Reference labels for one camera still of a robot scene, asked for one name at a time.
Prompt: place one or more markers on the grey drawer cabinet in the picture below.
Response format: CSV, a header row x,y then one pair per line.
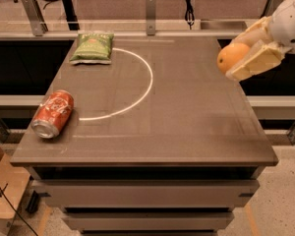
x,y
159,143

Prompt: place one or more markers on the metal rail bracket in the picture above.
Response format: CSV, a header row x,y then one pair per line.
x,y
270,7
150,17
36,21

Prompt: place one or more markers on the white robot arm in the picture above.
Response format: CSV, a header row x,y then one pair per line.
x,y
270,39

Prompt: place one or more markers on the orange fruit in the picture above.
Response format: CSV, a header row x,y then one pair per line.
x,y
231,55

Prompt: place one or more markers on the left metal rail bracket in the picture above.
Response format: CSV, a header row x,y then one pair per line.
x,y
36,21

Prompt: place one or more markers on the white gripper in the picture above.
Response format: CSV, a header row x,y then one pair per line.
x,y
289,26

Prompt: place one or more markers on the red soda can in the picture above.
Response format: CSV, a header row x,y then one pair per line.
x,y
53,114

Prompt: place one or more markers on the right metal rail bracket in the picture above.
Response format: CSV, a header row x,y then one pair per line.
x,y
270,7

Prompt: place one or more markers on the middle metal rail bracket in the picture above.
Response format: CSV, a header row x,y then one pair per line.
x,y
150,17

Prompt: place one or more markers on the green jalapeno chip bag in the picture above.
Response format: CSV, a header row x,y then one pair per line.
x,y
93,48

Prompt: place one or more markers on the wooden box with cable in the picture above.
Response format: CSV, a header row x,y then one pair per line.
x,y
13,182

